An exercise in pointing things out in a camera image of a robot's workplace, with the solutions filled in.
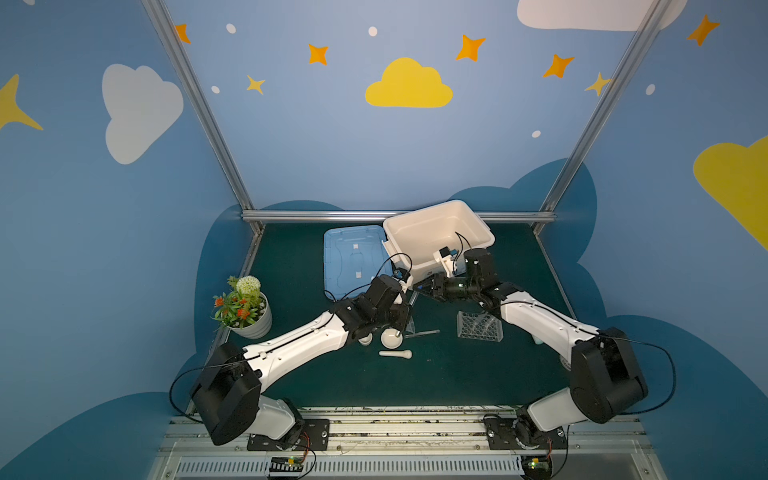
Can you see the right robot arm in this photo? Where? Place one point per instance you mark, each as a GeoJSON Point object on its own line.
{"type": "Point", "coordinates": [606, 379]}

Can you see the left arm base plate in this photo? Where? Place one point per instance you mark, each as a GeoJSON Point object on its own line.
{"type": "Point", "coordinates": [307, 433]}

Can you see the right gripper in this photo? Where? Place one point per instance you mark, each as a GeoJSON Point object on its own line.
{"type": "Point", "coordinates": [434, 285]}

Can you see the white ceramic pestle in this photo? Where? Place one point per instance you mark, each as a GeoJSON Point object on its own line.
{"type": "Point", "coordinates": [403, 354]}

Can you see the white ceramic mortar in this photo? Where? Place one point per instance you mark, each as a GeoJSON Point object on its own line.
{"type": "Point", "coordinates": [391, 338]}

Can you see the light blue bin lid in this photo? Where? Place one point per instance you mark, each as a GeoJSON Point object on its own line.
{"type": "Point", "coordinates": [352, 257]}

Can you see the clear test tube rack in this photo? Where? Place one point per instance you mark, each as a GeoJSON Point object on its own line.
{"type": "Point", "coordinates": [479, 326]}

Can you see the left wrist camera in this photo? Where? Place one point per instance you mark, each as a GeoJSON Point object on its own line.
{"type": "Point", "coordinates": [404, 277]}

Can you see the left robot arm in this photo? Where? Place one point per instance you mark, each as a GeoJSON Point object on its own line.
{"type": "Point", "coordinates": [229, 391]}

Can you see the white plastic storage bin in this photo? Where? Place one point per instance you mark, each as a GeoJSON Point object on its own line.
{"type": "Point", "coordinates": [412, 238]}

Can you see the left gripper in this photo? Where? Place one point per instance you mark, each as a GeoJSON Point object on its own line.
{"type": "Point", "coordinates": [403, 306]}

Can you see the aluminium frame rail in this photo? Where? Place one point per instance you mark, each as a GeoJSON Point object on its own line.
{"type": "Point", "coordinates": [317, 216]}

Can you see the small white crucible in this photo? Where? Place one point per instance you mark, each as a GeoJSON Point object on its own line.
{"type": "Point", "coordinates": [366, 339]}

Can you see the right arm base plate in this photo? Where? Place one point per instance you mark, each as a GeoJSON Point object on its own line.
{"type": "Point", "coordinates": [506, 433]}

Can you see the potted artificial flower plant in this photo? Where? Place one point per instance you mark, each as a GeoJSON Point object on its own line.
{"type": "Point", "coordinates": [244, 309]}

